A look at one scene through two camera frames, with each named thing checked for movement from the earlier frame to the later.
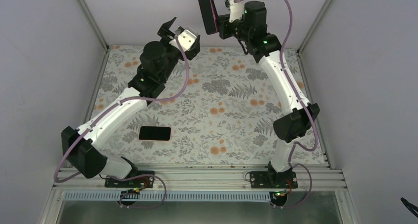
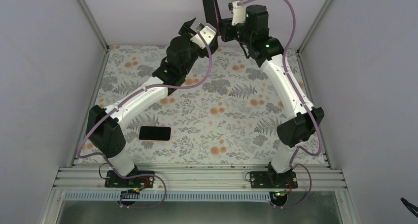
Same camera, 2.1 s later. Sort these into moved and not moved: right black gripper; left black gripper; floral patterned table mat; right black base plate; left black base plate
Moved: left black gripper
Not moved: right black gripper; right black base plate; left black base plate; floral patterned table mat
